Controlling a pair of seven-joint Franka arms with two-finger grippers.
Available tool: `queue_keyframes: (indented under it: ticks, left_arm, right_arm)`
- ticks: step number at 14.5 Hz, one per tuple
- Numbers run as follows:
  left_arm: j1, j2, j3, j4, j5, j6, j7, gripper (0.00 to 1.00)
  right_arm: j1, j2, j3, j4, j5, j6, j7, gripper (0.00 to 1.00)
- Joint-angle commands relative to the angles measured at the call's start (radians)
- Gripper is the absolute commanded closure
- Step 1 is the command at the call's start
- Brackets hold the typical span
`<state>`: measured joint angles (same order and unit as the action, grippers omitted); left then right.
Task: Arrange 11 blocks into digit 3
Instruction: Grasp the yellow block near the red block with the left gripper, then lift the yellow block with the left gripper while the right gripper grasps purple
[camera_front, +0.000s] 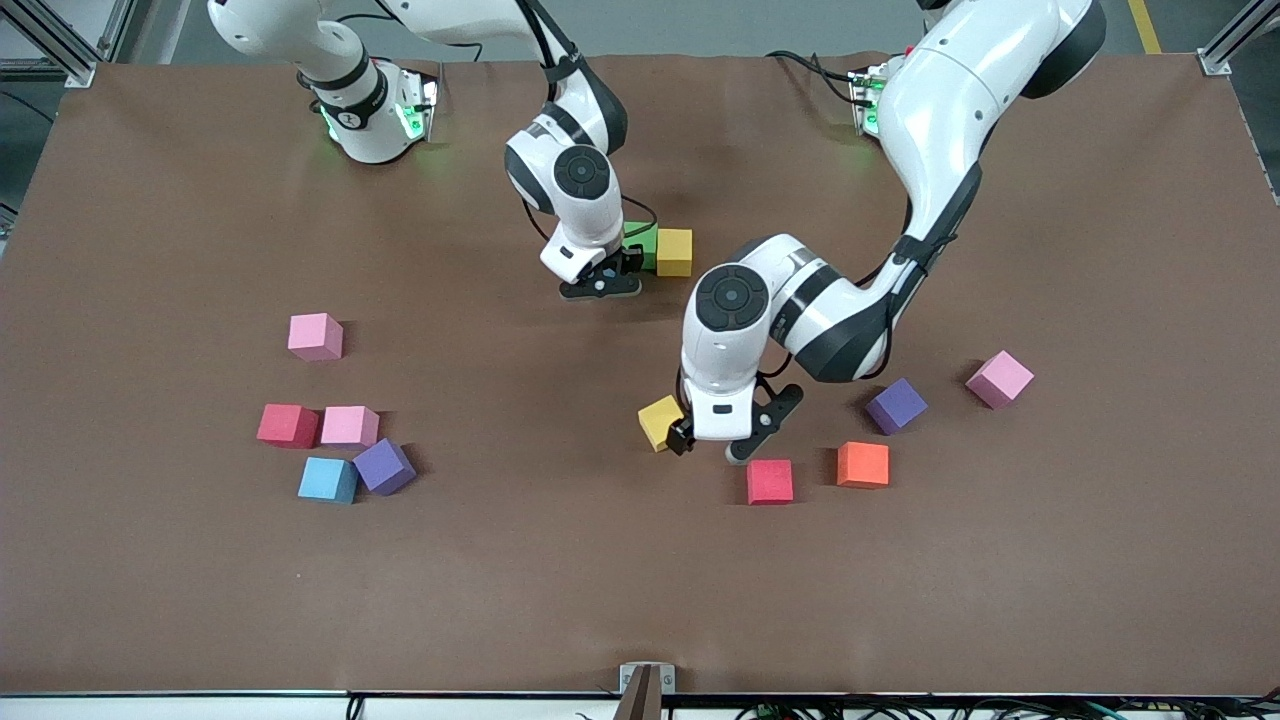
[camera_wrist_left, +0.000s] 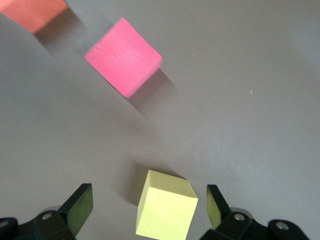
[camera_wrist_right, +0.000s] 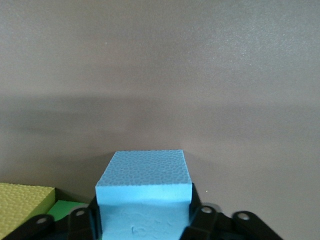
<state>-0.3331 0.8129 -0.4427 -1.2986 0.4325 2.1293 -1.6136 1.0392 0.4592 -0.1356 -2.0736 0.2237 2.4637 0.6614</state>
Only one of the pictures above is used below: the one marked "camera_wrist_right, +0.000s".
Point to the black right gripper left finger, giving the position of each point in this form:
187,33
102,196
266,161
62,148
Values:
75,225

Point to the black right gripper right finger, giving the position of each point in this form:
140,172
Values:
212,225

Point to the green foam block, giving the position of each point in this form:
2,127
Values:
62,208

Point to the yellow foam block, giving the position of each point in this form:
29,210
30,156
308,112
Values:
22,202

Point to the blue foam block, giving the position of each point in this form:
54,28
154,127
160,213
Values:
145,175

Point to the brown table cover sheet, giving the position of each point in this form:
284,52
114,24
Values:
160,75

